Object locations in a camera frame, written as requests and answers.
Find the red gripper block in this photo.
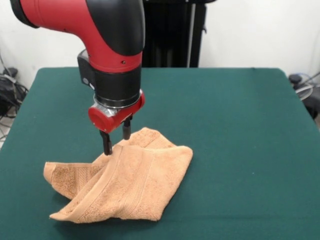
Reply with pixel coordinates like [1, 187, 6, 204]
[87, 89, 146, 156]

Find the tan terry towel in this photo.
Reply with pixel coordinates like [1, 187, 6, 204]
[43, 126, 194, 224]

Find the dark green table cloth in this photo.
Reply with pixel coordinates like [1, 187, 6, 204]
[0, 66, 320, 240]

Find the black plug adapter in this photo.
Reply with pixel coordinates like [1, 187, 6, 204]
[2, 67, 19, 78]

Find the black cable bundle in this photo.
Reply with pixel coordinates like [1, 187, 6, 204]
[0, 49, 30, 121]
[288, 72, 320, 118]

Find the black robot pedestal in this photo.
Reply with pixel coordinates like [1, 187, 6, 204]
[142, 0, 208, 68]

